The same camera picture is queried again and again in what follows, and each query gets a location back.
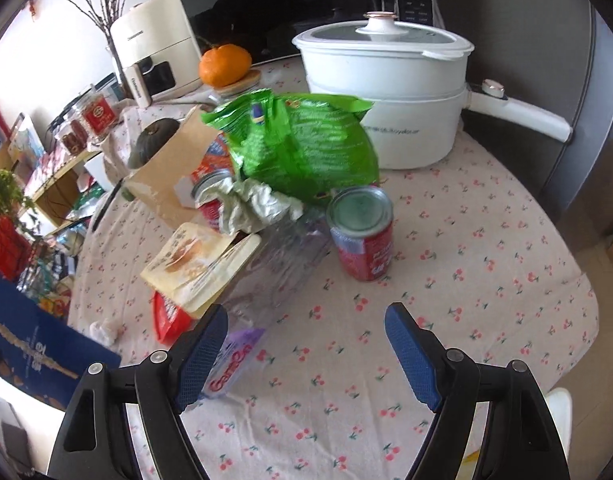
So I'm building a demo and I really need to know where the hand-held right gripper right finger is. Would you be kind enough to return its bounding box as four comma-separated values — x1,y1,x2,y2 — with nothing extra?
384,302,572,480

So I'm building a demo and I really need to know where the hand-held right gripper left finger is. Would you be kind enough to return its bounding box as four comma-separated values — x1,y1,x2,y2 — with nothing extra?
46,304,230,480

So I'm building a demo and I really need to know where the red food can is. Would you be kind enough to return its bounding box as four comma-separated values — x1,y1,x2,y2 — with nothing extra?
194,169,237,231
327,185,395,281

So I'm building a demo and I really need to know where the torn cardboard box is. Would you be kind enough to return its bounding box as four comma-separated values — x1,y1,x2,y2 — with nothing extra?
124,107,237,233

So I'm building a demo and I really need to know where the purple snack packet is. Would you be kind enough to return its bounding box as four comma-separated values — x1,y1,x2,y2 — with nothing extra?
201,327,266,401

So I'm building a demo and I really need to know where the red snack packet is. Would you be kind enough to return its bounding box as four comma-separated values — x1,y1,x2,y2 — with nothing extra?
152,292,197,345

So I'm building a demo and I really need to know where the yellow snack packet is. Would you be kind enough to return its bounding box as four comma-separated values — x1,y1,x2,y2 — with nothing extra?
140,222,262,318

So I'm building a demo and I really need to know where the small crumpled white tissue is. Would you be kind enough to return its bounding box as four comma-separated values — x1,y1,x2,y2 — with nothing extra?
89,319,120,346

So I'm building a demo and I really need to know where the cherry print tablecloth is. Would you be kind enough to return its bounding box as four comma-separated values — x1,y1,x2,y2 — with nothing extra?
66,55,600,480

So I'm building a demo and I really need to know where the clear plastic bottle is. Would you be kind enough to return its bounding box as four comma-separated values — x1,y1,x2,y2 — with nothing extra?
226,215,337,326

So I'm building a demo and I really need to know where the crumpled white paper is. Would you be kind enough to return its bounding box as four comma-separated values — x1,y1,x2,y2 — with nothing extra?
206,177,304,236

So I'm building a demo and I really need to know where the blue box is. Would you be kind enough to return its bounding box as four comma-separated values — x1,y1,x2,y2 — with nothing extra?
0,267,122,406

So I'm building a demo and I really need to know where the dark green pumpkin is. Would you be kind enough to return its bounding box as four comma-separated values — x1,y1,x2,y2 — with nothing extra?
126,117,182,170

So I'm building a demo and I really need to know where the beige wooden shelf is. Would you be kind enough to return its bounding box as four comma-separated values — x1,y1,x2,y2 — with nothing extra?
21,145,107,226

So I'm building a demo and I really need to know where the green snack bag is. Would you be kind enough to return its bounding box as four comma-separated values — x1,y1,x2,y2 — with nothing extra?
201,89,382,206

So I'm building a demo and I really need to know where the white electric cooking pot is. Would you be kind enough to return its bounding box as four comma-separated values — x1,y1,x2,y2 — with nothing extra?
291,11,573,170

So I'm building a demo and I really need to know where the green potted plant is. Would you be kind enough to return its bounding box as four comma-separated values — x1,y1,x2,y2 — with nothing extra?
0,169,42,238

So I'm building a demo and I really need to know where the glass jar of snacks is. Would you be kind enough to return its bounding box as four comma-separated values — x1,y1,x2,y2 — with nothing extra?
56,115,90,153

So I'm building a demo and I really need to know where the red label glass jar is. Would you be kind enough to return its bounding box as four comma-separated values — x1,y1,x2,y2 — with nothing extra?
79,92,120,136

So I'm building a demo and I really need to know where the glass jug with wooden lid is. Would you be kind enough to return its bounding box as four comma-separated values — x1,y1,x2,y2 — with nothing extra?
214,69,262,98

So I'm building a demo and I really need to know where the large orange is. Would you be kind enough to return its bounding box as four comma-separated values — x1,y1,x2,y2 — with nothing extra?
199,44,252,87

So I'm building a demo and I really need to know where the white air fryer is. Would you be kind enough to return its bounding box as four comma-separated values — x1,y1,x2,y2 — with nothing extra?
110,0,202,108

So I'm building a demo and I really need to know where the black microwave oven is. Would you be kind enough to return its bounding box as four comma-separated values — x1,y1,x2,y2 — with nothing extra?
174,0,445,68

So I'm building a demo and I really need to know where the dry twig bunch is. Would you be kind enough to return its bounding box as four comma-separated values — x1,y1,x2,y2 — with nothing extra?
66,0,132,86

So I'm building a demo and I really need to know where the colourful picture frame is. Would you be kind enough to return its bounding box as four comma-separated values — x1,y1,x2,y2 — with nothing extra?
9,115,46,168

